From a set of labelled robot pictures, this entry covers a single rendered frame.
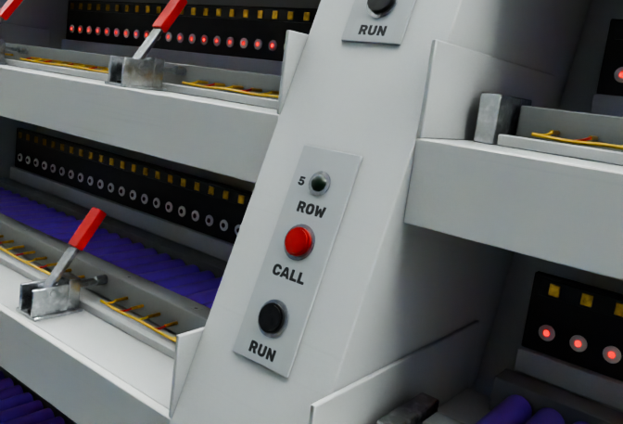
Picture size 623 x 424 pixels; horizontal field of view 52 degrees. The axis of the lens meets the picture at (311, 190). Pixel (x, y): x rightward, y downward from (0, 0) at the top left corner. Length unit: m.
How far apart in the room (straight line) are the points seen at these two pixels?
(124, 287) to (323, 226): 0.24
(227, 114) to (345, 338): 0.17
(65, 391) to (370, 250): 0.25
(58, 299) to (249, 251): 0.20
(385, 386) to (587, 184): 0.15
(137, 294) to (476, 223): 0.30
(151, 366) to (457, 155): 0.25
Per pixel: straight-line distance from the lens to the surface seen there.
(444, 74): 0.34
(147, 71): 0.53
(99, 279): 0.55
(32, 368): 0.51
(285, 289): 0.35
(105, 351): 0.47
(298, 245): 0.34
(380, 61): 0.36
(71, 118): 0.56
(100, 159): 0.76
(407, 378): 0.39
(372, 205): 0.33
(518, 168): 0.31
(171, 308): 0.49
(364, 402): 0.35
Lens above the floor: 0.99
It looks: 6 degrees up
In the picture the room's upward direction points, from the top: 19 degrees clockwise
